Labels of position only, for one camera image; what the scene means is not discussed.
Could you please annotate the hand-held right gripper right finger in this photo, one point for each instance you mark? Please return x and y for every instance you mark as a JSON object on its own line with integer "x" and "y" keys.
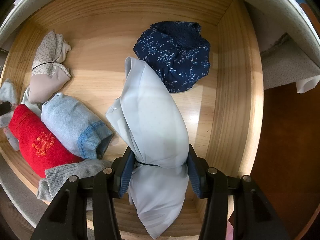
{"x": 193, "y": 180}

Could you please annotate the grey knit sock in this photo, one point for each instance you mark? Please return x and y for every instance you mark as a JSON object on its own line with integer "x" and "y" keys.
{"x": 75, "y": 171}

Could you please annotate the navy floral underwear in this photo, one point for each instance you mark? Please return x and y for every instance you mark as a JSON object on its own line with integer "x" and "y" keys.
{"x": 175, "y": 55}

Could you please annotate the light blue satin underwear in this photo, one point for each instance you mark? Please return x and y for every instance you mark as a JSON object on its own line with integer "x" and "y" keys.
{"x": 150, "y": 120}

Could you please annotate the pale blue sock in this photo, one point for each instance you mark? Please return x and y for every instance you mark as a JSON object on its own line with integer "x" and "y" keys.
{"x": 8, "y": 92}

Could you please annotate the beige patterned underwear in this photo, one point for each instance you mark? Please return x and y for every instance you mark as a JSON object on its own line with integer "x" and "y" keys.
{"x": 47, "y": 57}

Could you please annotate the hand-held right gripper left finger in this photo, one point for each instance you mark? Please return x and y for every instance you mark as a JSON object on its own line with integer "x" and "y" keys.
{"x": 126, "y": 177}

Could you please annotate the red embroidered sock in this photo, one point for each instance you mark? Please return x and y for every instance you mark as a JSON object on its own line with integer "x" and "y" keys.
{"x": 27, "y": 130}

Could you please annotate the white grey sock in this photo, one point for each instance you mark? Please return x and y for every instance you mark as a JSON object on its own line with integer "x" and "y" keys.
{"x": 10, "y": 140}

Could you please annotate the grey padded wooden drawer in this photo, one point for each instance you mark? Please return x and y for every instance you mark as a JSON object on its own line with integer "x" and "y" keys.
{"x": 100, "y": 55}

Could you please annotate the light blue knit underwear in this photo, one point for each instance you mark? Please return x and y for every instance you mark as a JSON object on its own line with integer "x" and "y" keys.
{"x": 67, "y": 122}

